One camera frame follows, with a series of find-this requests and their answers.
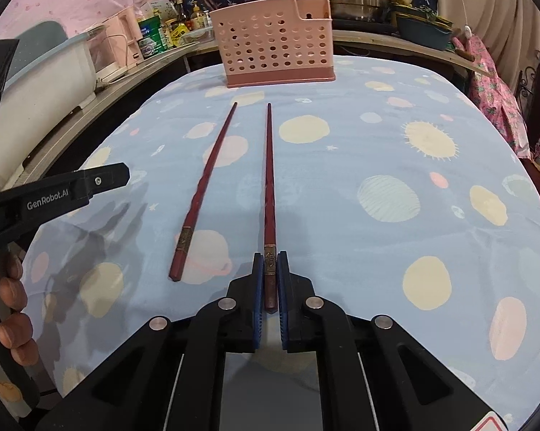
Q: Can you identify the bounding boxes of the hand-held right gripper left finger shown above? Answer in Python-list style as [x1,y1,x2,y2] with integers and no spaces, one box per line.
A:
[35,252,266,431]

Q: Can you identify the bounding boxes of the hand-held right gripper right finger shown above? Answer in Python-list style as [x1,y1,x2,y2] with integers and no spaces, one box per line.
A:
[276,251,511,431]

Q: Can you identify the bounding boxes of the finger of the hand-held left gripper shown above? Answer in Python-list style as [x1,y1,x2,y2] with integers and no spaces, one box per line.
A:
[0,162,131,256]

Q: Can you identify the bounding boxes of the dark red chopstick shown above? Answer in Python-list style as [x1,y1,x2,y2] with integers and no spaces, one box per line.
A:
[169,102,238,283]
[263,103,280,315]

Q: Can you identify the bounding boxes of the pink perforated utensil holder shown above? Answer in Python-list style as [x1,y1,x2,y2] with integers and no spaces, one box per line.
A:
[209,0,336,89]

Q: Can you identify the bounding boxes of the person's left hand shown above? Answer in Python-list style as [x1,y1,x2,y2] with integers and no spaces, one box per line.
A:
[0,256,39,366]

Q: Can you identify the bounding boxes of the grey-blue perforated board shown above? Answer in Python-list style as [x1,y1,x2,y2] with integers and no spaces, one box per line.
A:
[3,22,68,88]

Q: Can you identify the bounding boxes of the white tub with blue rim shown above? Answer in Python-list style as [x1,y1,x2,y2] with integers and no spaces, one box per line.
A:
[0,36,100,191]

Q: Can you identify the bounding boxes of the blue spotted blanket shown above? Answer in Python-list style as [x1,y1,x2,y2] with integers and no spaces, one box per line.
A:
[20,54,540,431]

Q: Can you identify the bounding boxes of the pink electric kettle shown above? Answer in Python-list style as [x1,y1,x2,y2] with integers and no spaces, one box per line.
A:
[88,6,145,82]

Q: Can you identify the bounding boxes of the white carton box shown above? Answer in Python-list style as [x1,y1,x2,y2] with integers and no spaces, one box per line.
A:
[140,0,178,21]

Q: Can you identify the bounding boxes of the yellow packet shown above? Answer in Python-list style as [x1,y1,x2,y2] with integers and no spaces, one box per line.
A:
[164,22,190,48]

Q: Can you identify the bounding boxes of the yellow oil bottle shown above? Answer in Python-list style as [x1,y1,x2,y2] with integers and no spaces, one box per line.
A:
[190,2,209,32]

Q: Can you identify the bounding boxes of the pink floral cloth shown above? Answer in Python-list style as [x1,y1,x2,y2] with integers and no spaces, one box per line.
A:
[452,31,533,160]

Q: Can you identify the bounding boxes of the blue basin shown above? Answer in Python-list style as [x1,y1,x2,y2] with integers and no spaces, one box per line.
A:
[396,9,454,51]

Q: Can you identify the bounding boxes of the black metal chair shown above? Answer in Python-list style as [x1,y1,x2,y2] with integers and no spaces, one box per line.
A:
[517,60,540,158]

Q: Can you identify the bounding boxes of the beige hanging cloth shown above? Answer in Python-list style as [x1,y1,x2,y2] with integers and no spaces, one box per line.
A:
[434,0,540,77]

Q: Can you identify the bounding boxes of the white pull cord switch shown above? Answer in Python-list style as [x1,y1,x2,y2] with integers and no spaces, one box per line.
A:
[454,0,475,39]

